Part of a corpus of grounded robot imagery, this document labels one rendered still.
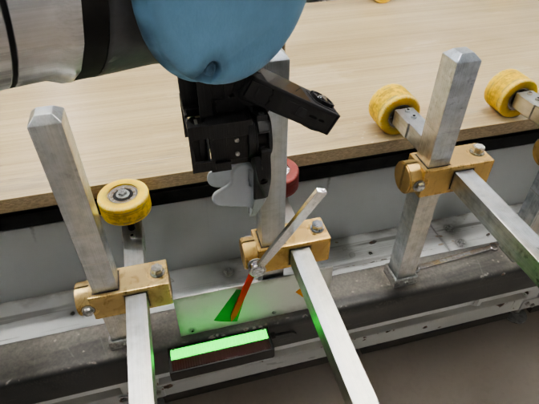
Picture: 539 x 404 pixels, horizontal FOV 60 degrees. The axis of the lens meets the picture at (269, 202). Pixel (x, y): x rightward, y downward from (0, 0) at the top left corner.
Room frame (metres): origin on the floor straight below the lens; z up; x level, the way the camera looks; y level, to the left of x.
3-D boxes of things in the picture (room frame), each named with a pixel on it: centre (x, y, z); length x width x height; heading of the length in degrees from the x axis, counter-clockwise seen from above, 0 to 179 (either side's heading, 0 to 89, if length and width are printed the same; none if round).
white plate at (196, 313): (0.47, 0.02, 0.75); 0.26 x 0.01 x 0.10; 105
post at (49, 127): (0.44, 0.24, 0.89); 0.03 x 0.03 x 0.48; 15
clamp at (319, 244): (0.51, -0.02, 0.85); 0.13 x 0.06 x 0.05; 105
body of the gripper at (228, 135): (0.41, 0.04, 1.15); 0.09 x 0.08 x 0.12; 105
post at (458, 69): (0.56, -0.24, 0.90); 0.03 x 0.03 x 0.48; 15
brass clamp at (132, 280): (0.44, 0.22, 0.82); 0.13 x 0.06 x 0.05; 105
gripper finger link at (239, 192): (0.39, 0.03, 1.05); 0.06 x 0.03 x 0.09; 105
